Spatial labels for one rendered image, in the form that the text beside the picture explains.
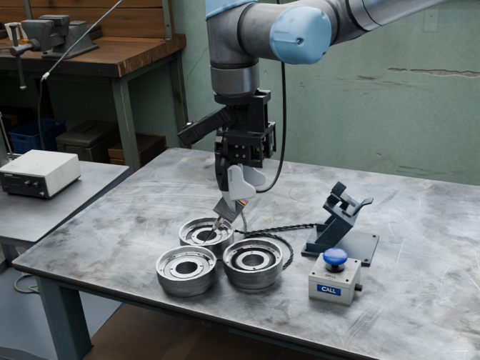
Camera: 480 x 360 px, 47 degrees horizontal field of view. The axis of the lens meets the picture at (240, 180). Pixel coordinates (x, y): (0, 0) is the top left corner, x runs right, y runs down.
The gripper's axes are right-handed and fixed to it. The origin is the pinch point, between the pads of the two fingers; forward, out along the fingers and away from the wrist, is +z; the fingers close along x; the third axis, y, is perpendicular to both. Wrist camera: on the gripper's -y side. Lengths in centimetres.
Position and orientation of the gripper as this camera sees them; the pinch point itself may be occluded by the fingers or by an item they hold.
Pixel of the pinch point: (232, 200)
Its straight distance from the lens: 96.2
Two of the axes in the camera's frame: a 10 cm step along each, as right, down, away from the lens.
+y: 9.2, 1.1, -3.6
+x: 3.8, -4.3, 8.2
